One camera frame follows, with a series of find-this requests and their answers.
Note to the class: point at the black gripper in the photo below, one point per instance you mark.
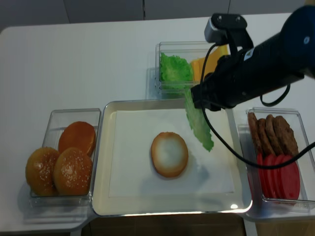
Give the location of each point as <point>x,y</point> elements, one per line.
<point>224,88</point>

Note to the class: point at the green lettuce leaf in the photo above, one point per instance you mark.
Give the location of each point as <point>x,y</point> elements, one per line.
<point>197,123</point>

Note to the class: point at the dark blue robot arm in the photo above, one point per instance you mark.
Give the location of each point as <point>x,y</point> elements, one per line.
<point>250,71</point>

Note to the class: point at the clear lettuce cheese container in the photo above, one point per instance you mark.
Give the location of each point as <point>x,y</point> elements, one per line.
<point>187,50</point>

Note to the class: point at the lettuce leaf in container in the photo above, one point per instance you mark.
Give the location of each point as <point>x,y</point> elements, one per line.
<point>175,72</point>

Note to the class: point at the upper cheese slice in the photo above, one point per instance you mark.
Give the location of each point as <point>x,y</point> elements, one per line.
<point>215,54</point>

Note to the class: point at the cheese slice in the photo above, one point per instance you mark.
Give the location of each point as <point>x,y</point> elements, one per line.
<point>197,66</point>
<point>215,54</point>

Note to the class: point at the lower cheese slice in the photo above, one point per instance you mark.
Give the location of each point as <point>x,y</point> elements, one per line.
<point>197,66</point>

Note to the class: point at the leftmost meat patty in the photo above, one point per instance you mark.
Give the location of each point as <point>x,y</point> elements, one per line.
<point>252,121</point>

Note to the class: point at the meat patty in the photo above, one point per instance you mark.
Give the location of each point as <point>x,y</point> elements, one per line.
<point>266,146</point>
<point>252,121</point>
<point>272,136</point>
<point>285,136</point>

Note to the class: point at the clear patty tomato container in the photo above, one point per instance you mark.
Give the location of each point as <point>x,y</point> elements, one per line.
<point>268,207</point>

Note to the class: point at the leftmost tomato slice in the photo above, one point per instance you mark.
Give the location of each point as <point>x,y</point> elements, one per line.
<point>265,189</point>

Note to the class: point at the tomato slice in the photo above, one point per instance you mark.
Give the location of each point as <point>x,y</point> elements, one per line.
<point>289,178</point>
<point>268,161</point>
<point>276,177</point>
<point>265,189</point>

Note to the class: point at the front meat patty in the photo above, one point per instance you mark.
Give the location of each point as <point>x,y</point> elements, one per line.
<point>285,136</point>

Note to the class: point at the bottom bun half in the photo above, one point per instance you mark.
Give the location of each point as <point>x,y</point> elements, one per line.
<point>169,154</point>

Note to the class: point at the white metal tray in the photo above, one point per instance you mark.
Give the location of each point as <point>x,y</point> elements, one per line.
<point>103,204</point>

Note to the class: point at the front tomato slice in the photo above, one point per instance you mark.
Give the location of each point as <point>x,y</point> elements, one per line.
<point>289,178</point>

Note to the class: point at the white paper liner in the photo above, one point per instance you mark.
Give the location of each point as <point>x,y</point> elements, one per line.
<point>132,172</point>

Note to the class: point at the plain orange bun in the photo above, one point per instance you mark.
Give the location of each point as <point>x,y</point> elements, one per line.
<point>79,135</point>

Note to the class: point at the right sesame bun top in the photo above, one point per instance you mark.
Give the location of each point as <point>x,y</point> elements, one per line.
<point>72,173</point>

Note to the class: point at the sesame bun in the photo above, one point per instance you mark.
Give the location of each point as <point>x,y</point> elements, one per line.
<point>72,173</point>
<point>39,171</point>

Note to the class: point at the clear bun container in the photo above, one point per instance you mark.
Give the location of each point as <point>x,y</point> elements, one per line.
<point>58,121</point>

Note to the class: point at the left sesame bun top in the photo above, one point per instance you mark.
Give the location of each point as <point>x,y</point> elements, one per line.
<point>39,171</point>

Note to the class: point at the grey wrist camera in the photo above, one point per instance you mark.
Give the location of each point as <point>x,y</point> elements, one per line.
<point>228,29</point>

